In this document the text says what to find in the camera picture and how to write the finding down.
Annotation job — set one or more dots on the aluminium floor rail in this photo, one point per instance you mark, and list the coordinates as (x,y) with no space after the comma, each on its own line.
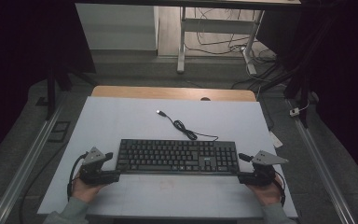
(320,161)
(28,161)

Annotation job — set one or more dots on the white cabinet panel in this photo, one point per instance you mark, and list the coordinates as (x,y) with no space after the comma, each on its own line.
(118,28)

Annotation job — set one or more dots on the white paper tag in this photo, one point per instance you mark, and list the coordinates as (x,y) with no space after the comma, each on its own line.
(276,140)

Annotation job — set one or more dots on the person's left hand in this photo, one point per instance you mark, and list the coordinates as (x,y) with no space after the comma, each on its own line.
(85,191)

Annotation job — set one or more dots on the black computer keyboard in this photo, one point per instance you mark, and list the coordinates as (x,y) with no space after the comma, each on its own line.
(167,155)

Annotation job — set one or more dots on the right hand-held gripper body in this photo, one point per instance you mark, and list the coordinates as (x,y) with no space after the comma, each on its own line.
(265,168)

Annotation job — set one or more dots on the black floor socket plate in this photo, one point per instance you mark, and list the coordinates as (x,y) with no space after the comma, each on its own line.
(59,130)

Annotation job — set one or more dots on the person's right hand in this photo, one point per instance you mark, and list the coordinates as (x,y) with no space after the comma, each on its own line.
(265,194)

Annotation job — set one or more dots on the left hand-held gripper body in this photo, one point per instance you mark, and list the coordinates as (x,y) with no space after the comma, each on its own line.
(93,157)

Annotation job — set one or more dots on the black metal stand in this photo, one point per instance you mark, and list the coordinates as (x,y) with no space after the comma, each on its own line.
(303,96)
(51,93)

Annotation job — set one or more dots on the white metal desk frame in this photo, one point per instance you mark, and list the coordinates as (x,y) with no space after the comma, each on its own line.
(214,26)

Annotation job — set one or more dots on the white table cover sheet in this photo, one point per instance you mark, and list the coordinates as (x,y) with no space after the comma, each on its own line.
(136,118)

